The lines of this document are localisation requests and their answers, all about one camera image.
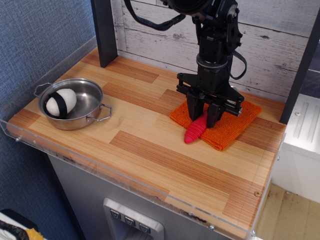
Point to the yellow object at corner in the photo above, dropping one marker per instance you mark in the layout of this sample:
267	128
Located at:
34	235

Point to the stainless steel pot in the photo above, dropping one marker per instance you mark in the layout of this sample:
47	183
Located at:
89	106

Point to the dark left frame post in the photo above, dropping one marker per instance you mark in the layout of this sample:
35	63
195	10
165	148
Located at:
105	31

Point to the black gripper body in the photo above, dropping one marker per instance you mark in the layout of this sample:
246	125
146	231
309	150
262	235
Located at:
211	79

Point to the clear acrylic table guard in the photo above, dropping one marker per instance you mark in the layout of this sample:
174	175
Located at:
141	148

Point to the dark frame post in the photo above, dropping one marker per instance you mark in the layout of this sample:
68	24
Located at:
302	71
105	31

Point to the grey toy fridge cabinet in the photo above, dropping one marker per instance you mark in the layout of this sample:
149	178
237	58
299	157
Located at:
86	193

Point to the white toy sink unit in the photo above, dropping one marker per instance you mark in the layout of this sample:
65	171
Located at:
297	167

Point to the orange knitted cloth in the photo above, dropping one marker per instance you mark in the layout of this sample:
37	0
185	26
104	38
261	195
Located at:
226	130

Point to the dark right frame post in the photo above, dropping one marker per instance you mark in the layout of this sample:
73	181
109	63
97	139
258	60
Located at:
302	71

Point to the silver dispenser button panel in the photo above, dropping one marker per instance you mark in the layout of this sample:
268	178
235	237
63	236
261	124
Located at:
128	224

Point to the white plush sushi toy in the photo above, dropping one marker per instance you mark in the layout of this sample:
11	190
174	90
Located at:
61	102

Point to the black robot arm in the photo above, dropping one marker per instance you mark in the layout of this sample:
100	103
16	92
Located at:
218	36

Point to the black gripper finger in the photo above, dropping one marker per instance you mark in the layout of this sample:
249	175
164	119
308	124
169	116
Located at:
214	114
195	104

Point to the spoon with red handle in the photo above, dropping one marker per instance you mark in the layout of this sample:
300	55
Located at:
198	126

